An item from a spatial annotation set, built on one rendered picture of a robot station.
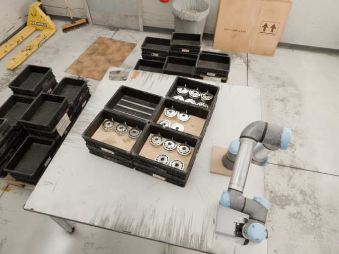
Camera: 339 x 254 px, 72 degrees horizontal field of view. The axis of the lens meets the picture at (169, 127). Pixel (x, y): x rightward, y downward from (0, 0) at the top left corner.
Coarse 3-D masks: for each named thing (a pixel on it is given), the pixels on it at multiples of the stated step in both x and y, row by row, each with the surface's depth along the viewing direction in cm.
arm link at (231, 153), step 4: (236, 140) 164; (232, 144) 162; (236, 144) 161; (228, 148) 168; (232, 148) 161; (236, 148) 159; (228, 152) 166; (232, 152) 161; (236, 152) 158; (228, 156) 168; (232, 156) 164; (232, 160) 167
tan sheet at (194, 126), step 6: (162, 114) 194; (168, 120) 190; (174, 120) 190; (192, 120) 191; (198, 120) 191; (204, 120) 191; (186, 126) 186; (192, 126) 187; (198, 126) 187; (186, 132) 183; (192, 132) 183; (198, 132) 183
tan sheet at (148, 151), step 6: (144, 144) 175; (144, 150) 172; (150, 150) 172; (156, 150) 172; (162, 150) 172; (192, 150) 172; (144, 156) 168; (150, 156) 169; (168, 156) 169; (174, 156) 169; (180, 156) 169; (186, 162) 166
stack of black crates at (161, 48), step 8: (144, 40) 329; (152, 40) 338; (160, 40) 336; (168, 40) 333; (144, 48) 318; (152, 48) 317; (160, 48) 336; (168, 48) 336; (144, 56) 330; (152, 56) 325; (160, 56) 323
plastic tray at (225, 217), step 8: (224, 208) 158; (216, 216) 154; (224, 216) 155; (232, 216) 155; (240, 216) 155; (248, 216) 155; (216, 224) 147; (224, 224) 152; (232, 224) 152; (216, 232) 147; (224, 232) 144; (232, 232) 148
